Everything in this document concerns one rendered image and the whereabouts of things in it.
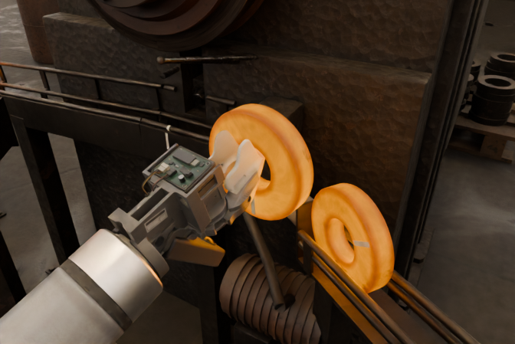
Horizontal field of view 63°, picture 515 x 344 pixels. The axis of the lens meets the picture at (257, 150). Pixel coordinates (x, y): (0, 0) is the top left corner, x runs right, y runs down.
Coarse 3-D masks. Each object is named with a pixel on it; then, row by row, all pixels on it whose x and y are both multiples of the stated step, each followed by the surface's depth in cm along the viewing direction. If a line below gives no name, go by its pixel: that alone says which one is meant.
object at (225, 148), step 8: (216, 136) 50; (224, 136) 51; (216, 144) 51; (224, 144) 52; (232, 144) 53; (216, 152) 51; (224, 152) 52; (232, 152) 53; (216, 160) 52; (224, 160) 53; (232, 160) 53; (224, 168) 52; (232, 168) 53
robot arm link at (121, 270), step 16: (96, 240) 41; (112, 240) 40; (128, 240) 41; (80, 256) 39; (96, 256) 39; (112, 256) 39; (128, 256) 39; (96, 272) 38; (112, 272) 38; (128, 272) 39; (144, 272) 40; (112, 288) 38; (128, 288) 39; (144, 288) 40; (160, 288) 42; (128, 304) 39; (144, 304) 40
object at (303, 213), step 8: (312, 200) 67; (304, 208) 66; (296, 216) 66; (304, 216) 67; (296, 224) 67; (304, 224) 67; (296, 232) 68; (312, 232) 69; (296, 240) 68; (296, 248) 69; (296, 256) 70
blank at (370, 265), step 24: (336, 192) 58; (360, 192) 57; (312, 216) 67; (336, 216) 60; (360, 216) 54; (336, 240) 64; (360, 240) 55; (384, 240) 54; (360, 264) 57; (384, 264) 54
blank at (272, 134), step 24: (240, 120) 53; (264, 120) 50; (288, 120) 52; (264, 144) 51; (288, 144) 49; (288, 168) 50; (312, 168) 52; (264, 192) 55; (288, 192) 52; (264, 216) 57
